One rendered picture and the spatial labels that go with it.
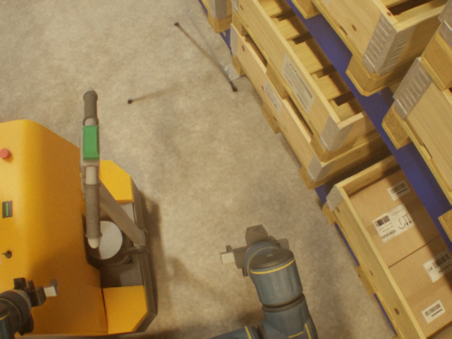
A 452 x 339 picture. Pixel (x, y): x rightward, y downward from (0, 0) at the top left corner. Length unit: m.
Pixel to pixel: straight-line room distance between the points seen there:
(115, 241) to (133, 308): 0.31
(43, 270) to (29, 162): 0.40
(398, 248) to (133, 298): 1.16
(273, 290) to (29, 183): 1.00
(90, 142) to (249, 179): 1.54
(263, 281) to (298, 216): 1.41
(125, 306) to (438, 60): 1.58
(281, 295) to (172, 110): 1.77
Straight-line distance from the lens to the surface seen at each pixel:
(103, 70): 2.91
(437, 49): 1.04
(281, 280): 1.07
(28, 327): 1.41
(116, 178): 2.20
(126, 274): 2.14
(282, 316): 1.10
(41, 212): 1.72
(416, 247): 2.07
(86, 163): 1.09
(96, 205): 1.10
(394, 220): 2.06
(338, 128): 1.60
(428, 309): 2.05
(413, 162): 1.43
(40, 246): 1.67
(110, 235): 2.02
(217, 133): 2.59
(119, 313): 2.05
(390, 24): 1.15
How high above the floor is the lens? 2.36
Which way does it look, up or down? 70 degrees down
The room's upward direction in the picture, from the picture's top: 1 degrees counter-clockwise
